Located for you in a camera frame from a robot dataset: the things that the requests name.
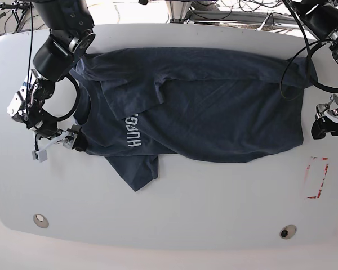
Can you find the right-side wrist camera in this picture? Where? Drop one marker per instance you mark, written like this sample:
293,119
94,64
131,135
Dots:
39,155

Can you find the dark blue T-shirt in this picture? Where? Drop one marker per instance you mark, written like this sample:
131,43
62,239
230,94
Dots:
205,104

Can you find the right table grommet hole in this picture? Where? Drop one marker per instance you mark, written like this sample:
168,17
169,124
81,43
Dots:
288,231

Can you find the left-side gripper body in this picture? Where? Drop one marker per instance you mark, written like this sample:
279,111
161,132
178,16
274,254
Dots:
324,110

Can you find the right-side robot arm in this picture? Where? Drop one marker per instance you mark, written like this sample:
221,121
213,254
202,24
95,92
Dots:
71,33

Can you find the left table grommet hole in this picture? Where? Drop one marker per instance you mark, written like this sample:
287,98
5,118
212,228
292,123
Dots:
41,221

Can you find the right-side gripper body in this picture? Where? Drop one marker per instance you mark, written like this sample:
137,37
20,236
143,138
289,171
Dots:
59,136

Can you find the metal frame post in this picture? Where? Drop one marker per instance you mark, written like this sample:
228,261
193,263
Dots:
178,10

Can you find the black tripod stand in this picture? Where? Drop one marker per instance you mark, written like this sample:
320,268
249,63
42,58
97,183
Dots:
15,16

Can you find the table grommet hole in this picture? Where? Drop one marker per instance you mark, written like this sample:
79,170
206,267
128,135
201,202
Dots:
288,231
41,221

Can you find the red tape rectangle marking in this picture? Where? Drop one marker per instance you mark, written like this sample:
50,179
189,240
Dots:
315,176

